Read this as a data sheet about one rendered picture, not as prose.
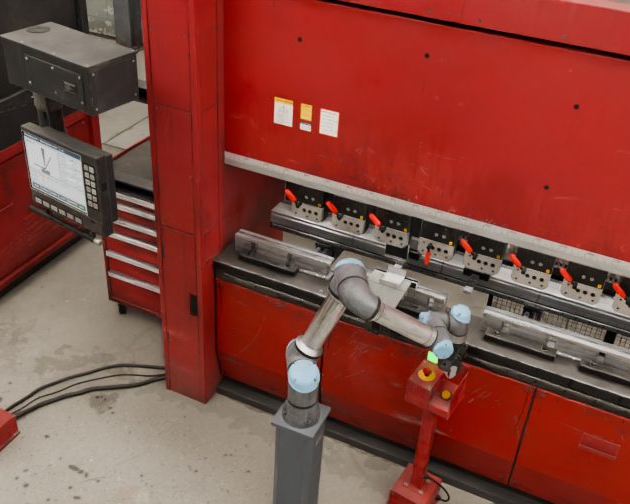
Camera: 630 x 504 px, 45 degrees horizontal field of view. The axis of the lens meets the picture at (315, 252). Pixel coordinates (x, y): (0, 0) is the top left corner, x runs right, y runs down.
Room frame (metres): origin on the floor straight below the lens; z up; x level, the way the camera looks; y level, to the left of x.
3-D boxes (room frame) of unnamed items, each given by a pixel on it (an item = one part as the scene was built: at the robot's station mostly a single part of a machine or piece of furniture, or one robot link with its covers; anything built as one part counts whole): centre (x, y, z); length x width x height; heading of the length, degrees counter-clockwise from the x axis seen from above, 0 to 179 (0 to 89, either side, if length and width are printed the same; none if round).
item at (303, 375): (2.15, 0.01, 0.94); 0.13 x 0.12 x 0.14; 6
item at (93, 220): (2.74, 1.01, 1.42); 0.45 x 0.12 x 0.36; 57
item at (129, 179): (3.07, 0.94, 1.18); 0.40 x 0.24 x 0.07; 67
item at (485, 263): (2.66, -0.70, 1.26); 0.15 x 0.09 x 0.17; 67
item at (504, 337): (2.52, -0.89, 0.89); 0.30 x 0.05 x 0.03; 67
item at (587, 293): (2.51, -1.07, 1.26); 0.15 x 0.09 x 0.17; 67
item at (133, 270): (3.72, 0.88, 0.50); 0.50 x 0.50 x 1.00; 67
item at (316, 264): (3.03, 0.15, 0.92); 0.50 x 0.06 x 0.10; 67
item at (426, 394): (2.40, -0.55, 0.75); 0.20 x 0.16 x 0.18; 60
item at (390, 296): (2.68, -0.30, 1.00); 0.26 x 0.18 x 0.01; 157
